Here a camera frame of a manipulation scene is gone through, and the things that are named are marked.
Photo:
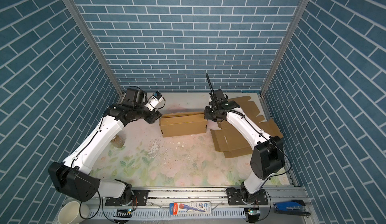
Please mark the small jar with lid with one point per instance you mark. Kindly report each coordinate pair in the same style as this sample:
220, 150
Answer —
118, 141

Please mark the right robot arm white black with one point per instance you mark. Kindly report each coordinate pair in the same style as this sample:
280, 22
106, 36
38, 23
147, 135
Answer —
267, 159

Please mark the right controller board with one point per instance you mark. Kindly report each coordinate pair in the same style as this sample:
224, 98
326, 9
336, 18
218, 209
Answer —
252, 215

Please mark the white bowl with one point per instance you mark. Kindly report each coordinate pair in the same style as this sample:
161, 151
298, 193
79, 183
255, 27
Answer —
73, 213

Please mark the blue stapler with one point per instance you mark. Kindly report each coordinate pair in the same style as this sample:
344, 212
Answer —
294, 208

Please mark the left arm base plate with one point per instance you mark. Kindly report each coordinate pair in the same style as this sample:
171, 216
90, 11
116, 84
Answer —
137, 198

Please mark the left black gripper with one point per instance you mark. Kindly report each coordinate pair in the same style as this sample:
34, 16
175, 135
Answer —
153, 116

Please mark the left controller board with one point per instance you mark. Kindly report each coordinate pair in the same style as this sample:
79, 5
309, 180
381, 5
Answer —
122, 216

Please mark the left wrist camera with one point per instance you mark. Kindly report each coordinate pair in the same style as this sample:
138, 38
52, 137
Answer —
156, 101

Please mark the brown cardboard box stack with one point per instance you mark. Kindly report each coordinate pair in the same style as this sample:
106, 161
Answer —
238, 134

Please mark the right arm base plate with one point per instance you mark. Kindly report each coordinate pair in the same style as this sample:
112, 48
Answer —
240, 196

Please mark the controller board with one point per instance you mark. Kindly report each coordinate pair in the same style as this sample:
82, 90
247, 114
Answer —
252, 215
122, 216

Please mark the toothpaste package red blue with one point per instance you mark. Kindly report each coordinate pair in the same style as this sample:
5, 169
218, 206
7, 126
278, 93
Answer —
190, 208

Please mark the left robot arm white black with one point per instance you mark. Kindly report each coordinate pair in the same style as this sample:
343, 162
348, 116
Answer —
72, 176

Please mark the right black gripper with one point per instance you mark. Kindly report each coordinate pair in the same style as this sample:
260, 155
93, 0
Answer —
207, 115

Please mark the aluminium rail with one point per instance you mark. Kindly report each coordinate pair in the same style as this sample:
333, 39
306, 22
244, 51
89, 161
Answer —
157, 206

